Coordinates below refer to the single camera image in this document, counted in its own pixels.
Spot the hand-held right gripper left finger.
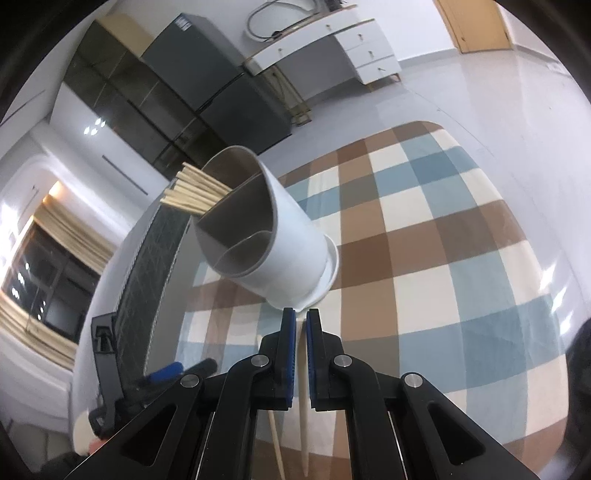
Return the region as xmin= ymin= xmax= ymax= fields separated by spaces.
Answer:
xmin=60 ymin=307 xmax=297 ymax=480

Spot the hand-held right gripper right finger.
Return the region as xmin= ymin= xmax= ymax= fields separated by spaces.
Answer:
xmin=305 ymin=308 xmax=541 ymax=480

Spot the white grey utensil holder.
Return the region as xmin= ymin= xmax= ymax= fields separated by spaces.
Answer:
xmin=193 ymin=145 xmax=340 ymax=311

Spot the dark cloth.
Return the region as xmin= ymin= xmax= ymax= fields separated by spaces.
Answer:
xmin=561 ymin=316 xmax=591 ymax=462

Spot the oval mirror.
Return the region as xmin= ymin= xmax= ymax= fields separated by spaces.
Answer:
xmin=246 ymin=0 xmax=319 ymax=42

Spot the gold metal frame chair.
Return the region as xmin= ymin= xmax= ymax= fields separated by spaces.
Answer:
xmin=270 ymin=65 xmax=313 ymax=127

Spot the white desk with drawers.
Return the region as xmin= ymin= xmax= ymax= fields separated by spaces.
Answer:
xmin=243 ymin=4 xmax=402 ymax=86

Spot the beige curtain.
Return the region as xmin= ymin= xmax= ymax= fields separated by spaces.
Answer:
xmin=0 ymin=203 xmax=116 ymax=370

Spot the dark grey refrigerator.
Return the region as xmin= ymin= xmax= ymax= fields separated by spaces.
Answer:
xmin=141 ymin=13 xmax=294 ymax=155

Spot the person's left hand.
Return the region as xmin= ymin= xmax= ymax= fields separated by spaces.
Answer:
xmin=71 ymin=411 xmax=105 ymax=457

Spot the dark window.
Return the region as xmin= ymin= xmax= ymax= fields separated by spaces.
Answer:
xmin=0 ymin=222 xmax=100 ymax=337

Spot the checkered tablecloth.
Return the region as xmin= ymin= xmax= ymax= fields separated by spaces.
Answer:
xmin=178 ymin=121 xmax=571 ymax=480

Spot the white wardrobe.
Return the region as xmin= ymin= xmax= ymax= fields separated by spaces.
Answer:
xmin=44 ymin=83 xmax=176 ymax=217

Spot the dark glass cabinet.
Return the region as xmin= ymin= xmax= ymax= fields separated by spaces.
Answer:
xmin=62 ymin=21 xmax=232 ymax=174

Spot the bundle of wooden chopsticks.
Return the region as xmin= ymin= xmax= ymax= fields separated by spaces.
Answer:
xmin=159 ymin=162 xmax=232 ymax=217

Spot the tan wooden door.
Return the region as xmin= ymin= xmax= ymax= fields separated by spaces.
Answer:
xmin=436 ymin=0 xmax=513 ymax=54

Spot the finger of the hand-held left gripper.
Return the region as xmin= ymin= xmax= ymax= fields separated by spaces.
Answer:
xmin=136 ymin=361 xmax=185 ymax=388
xmin=184 ymin=357 xmax=218 ymax=378

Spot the grey bed frame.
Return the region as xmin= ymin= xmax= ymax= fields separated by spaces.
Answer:
xmin=143 ymin=217 xmax=205 ymax=376

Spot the pale bamboo chopstick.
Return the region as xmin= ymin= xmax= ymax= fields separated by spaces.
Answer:
xmin=268 ymin=408 xmax=286 ymax=480
xmin=297 ymin=318 xmax=312 ymax=478

